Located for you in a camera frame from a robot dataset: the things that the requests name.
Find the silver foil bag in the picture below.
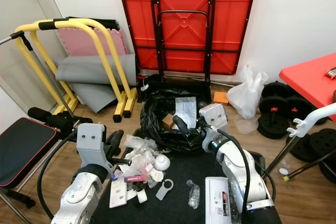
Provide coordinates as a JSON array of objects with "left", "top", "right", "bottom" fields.
[{"left": 174, "top": 97, "right": 198, "bottom": 130}]

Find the black trash bag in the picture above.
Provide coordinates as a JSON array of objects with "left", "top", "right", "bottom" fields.
[{"left": 139, "top": 87, "right": 217, "bottom": 155}]

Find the small pink box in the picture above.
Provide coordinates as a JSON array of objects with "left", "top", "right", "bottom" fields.
[{"left": 124, "top": 174, "right": 149, "bottom": 184}]

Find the clear plastic bowl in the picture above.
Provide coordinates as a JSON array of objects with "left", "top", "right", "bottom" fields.
[{"left": 234, "top": 116, "right": 261, "bottom": 135}]

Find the white paper sheet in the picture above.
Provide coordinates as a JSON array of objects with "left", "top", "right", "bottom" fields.
[{"left": 109, "top": 181, "right": 128, "bottom": 209}]

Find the black crate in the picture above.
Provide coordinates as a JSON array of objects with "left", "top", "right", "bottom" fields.
[{"left": 139, "top": 74, "right": 212, "bottom": 99}]

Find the small orange box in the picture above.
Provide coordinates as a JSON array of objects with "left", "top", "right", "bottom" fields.
[{"left": 213, "top": 91, "right": 230, "bottom": 106}]

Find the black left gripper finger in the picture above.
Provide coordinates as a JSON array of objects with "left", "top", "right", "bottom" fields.
[{"left": 108, "top": 129, "right": 127, "bottom": 154}]

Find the pink foam puzzle mat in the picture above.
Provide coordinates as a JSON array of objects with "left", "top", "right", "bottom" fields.
[{"left": 57, "top": 27, "right": 129, "bottom": 58}]

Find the black seat pad red trim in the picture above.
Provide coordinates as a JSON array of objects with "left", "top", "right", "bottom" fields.
[{"left": 0, "top": 118, "right": 51, "bottom": 188}]

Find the grey metal clothes rack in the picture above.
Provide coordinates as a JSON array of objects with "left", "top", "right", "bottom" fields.
[{"left": 0, "top": 30, "right": 79, "bottom": 117}]

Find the black floor mat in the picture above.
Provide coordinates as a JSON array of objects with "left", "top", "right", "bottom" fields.
[{"left": 92, "top": 148, "right": 268, "bottom": 224}]

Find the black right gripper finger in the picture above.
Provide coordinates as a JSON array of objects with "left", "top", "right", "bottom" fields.
[{"left": 171, "top": 114, "right": 192, "bottom": 137}]

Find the red plastic table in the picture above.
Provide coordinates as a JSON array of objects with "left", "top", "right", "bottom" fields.
[{"left": 278, "top": 52, "right": 336, "bottom": 122}]

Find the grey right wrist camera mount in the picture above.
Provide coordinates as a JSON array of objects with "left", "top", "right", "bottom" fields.
[{"left": 198, "top": 103, "right": 229, "bottom": 133}]

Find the small white card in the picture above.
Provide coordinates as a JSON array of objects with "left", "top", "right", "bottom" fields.
[{"left": 136, "top": 190, "right": 148, "bottom": 204}]

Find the white door hanger tag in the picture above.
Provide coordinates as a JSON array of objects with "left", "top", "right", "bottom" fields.
[{"left": 156, "top": 179, "right": 174, "bottom": 201}]

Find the weight bench metal frame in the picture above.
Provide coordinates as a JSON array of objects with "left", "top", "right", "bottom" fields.
[{"left": 0, "top": 185, "right": 35, "bottom": 224}]

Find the brown pole with yellow tip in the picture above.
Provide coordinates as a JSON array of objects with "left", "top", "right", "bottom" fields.
[{"left": 283, "top": 157, "right": 336, "bottom": 182}]

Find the small brown cardboard box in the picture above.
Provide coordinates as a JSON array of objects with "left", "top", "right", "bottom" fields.
[{"left": 163, "top": 113, "right": 177, "bottom": 129}]

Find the red folding table black frame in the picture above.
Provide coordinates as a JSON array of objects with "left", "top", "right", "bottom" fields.
[{"left": 114, "top": 0, "right": 261, "bottom": 77}]

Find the grey rolled exercise mat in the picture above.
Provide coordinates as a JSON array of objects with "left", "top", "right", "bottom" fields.
[{"left": 55, "top": 52, "right": 138, "bottom": 114}]

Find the small clear plastic wrapper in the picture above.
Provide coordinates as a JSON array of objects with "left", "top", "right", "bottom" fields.
[{"left": 187, "top": 179, "right": 201, "bottom": 210}]

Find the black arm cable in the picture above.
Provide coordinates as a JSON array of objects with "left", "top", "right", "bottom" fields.
[
  {"left": 215, "top": 129, "right": 253, "bottom": 206},
  {"left": 36, "top": 130, "right": 79, "bottom": 220}
]

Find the yellow metal exercise frame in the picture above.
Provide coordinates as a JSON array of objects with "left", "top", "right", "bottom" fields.
[{"left": 13, "top": 17, "right": 140, "bottom": 120}]

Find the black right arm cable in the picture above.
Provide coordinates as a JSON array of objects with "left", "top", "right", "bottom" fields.
[{"left": 215, "top": 129, "right": 253, "bottom": 206}]

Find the black foam leg roller bar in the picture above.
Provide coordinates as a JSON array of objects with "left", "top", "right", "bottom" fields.
[{"left": 27, "top": 106, "right": 92, "bottom": 141}]

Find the white plastic bag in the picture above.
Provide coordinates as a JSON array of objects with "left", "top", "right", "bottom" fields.
[{"left": 226, "top": 63, "right": 269, "bottom": 121}]

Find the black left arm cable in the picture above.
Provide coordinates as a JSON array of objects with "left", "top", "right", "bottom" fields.
[{"left": 36, "top": 130, "right": 79, "bottom": 220}]

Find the beige door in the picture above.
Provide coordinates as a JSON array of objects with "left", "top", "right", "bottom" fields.
[{"left": 0, "top": 0, "right": 56, "bottom": 117}]

